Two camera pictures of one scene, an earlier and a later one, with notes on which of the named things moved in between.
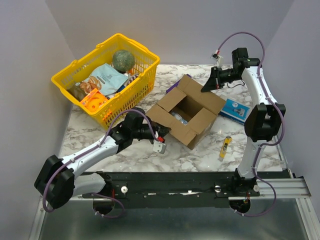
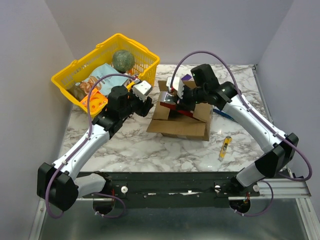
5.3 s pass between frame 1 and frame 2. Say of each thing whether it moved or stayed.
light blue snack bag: stayed
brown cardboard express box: moved
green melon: stayed
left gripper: moved
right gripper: moved
